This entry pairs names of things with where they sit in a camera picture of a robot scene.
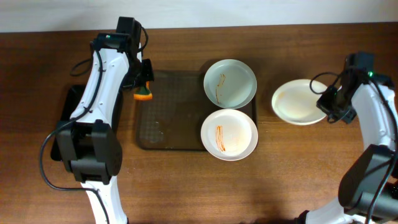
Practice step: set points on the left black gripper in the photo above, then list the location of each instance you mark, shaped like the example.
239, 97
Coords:
144, 78

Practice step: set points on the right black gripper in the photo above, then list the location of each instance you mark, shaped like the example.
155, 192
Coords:
334, 107

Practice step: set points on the orange green scrub sponge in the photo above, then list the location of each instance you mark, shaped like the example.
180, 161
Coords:
143, 93

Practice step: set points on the white plate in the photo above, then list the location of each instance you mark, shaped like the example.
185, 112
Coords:
295, 103
229, 135
230, 84

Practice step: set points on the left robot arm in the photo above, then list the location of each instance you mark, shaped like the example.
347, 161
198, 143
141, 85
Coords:
87, 142

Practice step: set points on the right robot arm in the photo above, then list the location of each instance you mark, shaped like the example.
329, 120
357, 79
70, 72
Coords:
365, 195

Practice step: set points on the brown serving tray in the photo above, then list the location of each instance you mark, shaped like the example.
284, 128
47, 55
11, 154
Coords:
172, 120

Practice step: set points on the small black tray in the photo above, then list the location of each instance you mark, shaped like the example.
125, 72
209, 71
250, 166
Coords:
74, 94

